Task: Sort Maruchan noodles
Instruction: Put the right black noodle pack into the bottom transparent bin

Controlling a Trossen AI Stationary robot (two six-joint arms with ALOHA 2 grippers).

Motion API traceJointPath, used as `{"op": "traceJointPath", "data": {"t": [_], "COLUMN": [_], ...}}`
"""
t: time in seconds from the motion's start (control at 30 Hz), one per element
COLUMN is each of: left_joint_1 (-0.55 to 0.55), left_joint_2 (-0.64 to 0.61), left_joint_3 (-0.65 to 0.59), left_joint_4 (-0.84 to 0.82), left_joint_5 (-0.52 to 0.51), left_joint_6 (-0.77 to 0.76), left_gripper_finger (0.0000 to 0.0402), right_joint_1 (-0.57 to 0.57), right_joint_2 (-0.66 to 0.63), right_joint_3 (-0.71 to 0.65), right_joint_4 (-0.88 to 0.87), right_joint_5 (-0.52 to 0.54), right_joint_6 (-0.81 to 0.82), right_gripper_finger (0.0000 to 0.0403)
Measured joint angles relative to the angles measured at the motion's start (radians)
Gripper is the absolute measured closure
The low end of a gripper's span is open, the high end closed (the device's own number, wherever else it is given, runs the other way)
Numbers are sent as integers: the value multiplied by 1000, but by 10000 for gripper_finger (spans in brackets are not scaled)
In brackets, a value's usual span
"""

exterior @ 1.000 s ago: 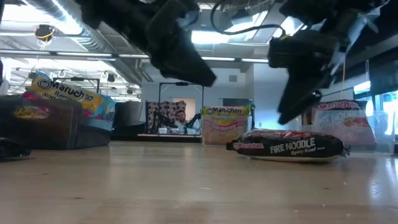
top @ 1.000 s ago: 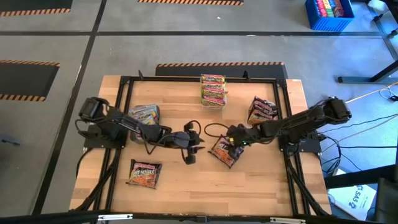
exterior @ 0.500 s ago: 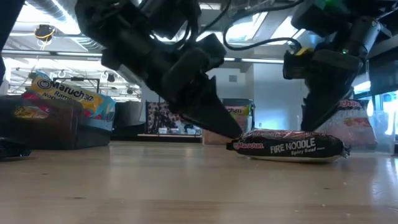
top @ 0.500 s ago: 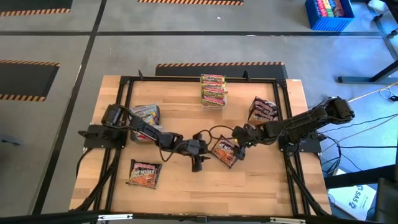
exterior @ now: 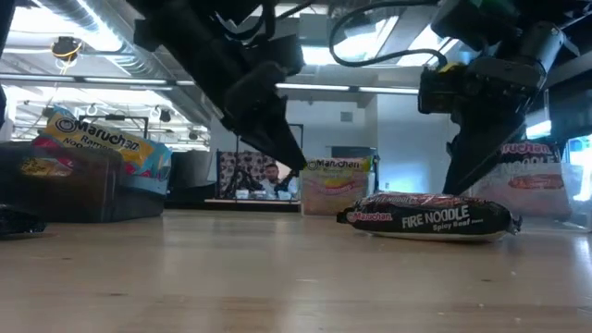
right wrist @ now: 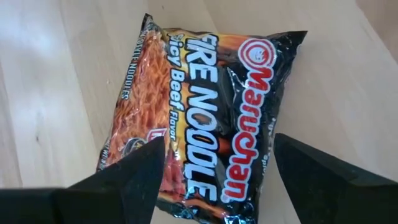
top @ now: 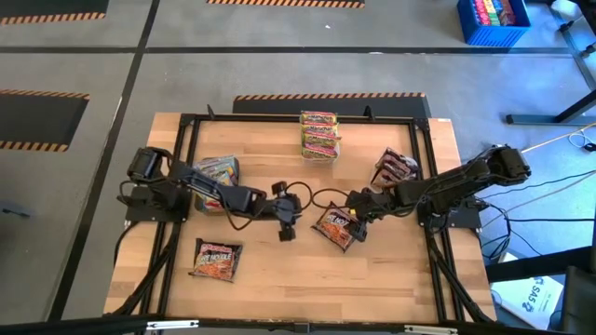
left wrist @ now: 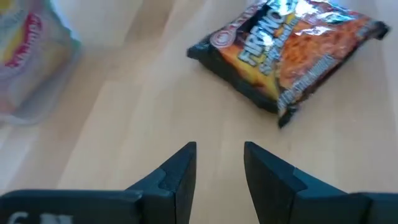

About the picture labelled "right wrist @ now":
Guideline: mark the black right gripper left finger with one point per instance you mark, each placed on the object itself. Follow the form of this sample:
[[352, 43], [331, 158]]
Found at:
[[109, 199]]

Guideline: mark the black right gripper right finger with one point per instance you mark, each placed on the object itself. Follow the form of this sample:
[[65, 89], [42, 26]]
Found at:
[[335, 199]]

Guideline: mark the black fire noodle pack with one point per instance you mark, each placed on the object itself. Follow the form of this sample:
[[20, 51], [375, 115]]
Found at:
[[202, 109]]

